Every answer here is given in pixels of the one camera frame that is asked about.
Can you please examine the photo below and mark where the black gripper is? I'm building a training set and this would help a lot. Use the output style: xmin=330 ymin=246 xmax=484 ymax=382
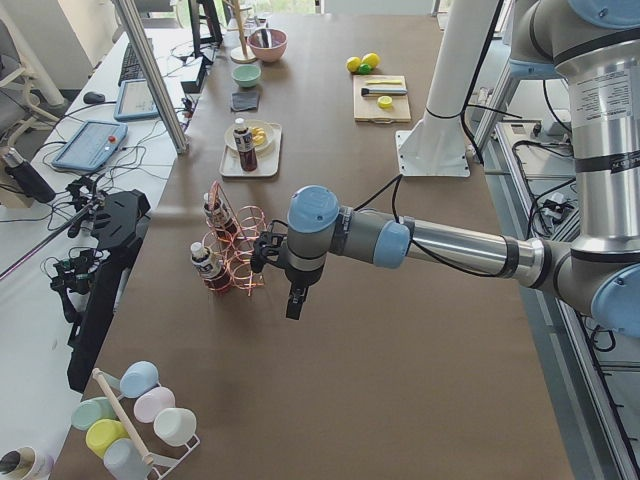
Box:
xmin=285 ymin=259 xmax=325 ymax=320

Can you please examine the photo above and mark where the tea bottle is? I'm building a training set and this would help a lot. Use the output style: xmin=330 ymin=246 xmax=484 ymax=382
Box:
xmin=233 ymin=118 xmax=258 ymax=172
xmin=190 ymin=242 xmax=231 ymax=294

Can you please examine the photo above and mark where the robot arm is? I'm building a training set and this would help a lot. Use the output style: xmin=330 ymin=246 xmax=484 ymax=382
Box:
xmin=261 ymin=15 xmax=528 ymax=343

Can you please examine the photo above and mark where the tea bottle in rack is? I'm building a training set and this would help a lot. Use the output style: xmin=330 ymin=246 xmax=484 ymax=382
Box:
xmin=190 ymin=242 xmax=231 ymax=294

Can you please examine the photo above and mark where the tea bottle rack front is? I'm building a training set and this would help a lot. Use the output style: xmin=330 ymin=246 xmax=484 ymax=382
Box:
xmin=203 ymin=193 xmax=238 ymax=241

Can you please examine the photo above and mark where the white serving tray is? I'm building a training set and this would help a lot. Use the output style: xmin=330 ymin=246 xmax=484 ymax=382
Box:
xmin=218 ymin=122 xmax=283 ymax=179

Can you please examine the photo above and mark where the white plate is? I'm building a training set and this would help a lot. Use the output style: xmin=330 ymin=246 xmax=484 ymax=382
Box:
xmin=224 ymin=119 xmax=276 ymax=153

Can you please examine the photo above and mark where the white cup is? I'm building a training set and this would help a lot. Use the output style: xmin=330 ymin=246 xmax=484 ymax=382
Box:
xmin=153 ymin=407 xmax=197 ymax=447

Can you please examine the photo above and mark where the light blue cup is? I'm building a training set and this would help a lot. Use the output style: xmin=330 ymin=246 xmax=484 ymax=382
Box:
xmin=120 ymin=360 xmax=159 ymax=398

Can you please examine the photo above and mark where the pink cup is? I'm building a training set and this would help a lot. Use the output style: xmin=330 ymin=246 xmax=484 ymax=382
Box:
xmin=133 ymin=386 xmax=175 ymax=423

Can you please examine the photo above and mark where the wooden cutting board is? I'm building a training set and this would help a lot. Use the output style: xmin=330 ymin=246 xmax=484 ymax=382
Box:
xmin=352 ymin=75 xmax=411 ymax=123

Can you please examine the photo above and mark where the grey folded cloth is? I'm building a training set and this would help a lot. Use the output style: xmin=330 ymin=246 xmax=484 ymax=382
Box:
xmin=231 ymin=91 xmax=260 ymax=112

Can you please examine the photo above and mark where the half lemon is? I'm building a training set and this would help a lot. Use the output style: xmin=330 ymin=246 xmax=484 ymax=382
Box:
xmin=377 ymin=96 xmax=393 ymax=109

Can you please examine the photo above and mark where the yellow plastic knife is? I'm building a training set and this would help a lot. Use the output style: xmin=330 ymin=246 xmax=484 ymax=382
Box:
xmin=365 ymin=79 xmax=403 ymax=85

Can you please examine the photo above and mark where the mint green bowl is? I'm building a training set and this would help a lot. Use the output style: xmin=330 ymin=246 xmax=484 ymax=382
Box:
xmin=232 ymin=64 xmax=262 ymax=88

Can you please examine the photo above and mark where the grey blue cup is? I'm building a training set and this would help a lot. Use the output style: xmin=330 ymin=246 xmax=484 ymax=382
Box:
xmin=103 ymin=438 xmax=152 ymax=480

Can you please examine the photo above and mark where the green cup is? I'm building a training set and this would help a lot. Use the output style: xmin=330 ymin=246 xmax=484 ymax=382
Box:
xmin=71 ymin=396 xmax=118 ymax=431

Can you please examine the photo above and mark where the green lime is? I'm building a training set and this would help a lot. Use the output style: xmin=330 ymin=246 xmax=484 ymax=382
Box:
xmin=358 ymin=63 xmax=372 ymax=75

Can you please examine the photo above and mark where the yellow cup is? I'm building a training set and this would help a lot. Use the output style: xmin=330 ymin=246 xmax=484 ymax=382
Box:
xmin=85 ymin=419 xmax=129 ymax=458

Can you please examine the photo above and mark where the yellow lemon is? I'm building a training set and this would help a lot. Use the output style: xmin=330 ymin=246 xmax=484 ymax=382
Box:
xmin=362 ymin=52 xmax=380 ymax=69
xmin=345 ymin=56 xmax=362 ymax=73

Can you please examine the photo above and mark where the wooden mug tree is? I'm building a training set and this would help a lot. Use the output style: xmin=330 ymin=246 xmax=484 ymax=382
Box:
xmin=225 ymin=0 xmax=257 ymax=64

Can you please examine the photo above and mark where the blue teach pendant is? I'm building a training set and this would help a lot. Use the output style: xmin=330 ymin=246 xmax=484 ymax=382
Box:
xmin=51 ymin=121 xmax=128 ymax=172
xmin=114 ymin=79 xmax=159 ymax=122

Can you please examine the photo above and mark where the pink bowl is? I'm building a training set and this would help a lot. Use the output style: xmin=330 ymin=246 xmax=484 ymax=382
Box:
xmin=248 ymin=28 xmax=288 ymax=63

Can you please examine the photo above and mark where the black keyboard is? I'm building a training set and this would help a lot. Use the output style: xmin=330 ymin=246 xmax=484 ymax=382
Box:
xmin=117 ymin=43 xmax=145 ymax=86

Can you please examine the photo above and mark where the black computer mouse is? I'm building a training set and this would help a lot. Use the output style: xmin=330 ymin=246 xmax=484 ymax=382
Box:
xmin=83 ymin=91 xmax=106 ymax=105

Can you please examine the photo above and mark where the black water bottle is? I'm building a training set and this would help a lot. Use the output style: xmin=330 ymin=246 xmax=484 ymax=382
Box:
xmin=1 ymin=146 xmax=56 ymax=204

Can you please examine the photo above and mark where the copper wire bottle rack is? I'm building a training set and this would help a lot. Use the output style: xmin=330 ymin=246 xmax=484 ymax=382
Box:
xmin=203 ymin=181 xmax=266 ymax=297

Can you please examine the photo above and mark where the braided ring bread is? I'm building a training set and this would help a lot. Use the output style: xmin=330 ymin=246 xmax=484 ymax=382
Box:
xmin=250 ymin=127 xmax=268 ymax=147

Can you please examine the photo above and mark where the black camera stand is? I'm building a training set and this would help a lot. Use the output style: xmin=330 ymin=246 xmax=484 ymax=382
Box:
xmin=50 ymin=190 xmax=150 ymax=393

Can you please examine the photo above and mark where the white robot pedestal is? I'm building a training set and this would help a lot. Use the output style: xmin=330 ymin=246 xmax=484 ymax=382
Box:
xmin=397 ymin=0 xmax=503 ymax=177

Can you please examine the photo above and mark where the aluminium frame post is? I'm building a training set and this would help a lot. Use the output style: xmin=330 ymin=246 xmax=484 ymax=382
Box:
xmin=113 ymin=0 xmax=189 ymax=155

